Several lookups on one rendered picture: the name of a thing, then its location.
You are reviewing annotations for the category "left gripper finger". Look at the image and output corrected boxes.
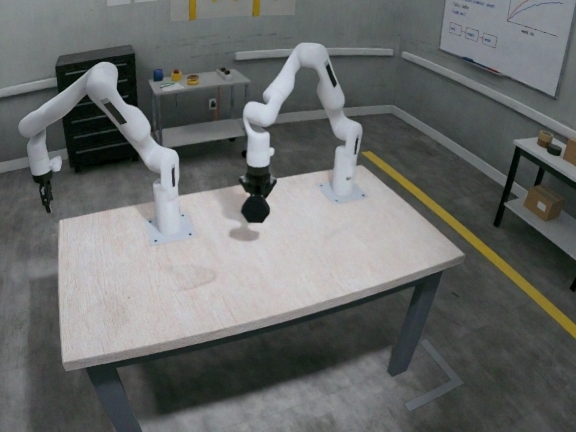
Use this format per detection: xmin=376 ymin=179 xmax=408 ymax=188
xmin=239 ymin=175 xmax=256 ymax=196
xmin=260 ymin=176 xmax=277 ymax=198

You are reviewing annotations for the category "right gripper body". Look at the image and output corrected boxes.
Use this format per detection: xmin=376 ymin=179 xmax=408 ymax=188
xmin=32 ymin=170 xmax=53 ymax=194

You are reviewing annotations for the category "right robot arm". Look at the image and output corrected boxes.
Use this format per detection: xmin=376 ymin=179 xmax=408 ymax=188
xmin=18 ymin=62 xmax=181 ymax=235

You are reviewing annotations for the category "black hex dumbbell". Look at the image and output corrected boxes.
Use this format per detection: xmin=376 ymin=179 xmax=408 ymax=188
xmin=241 ymin=186 xmax=271 ymax=224

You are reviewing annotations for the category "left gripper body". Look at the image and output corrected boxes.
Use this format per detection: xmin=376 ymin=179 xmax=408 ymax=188
xmin=245 ymin=163 xmax=271 ymax=186

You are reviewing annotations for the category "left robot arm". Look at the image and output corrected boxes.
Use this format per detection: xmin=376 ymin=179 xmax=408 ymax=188
xmin=243 ymin=43 xmax=362 ymax=196

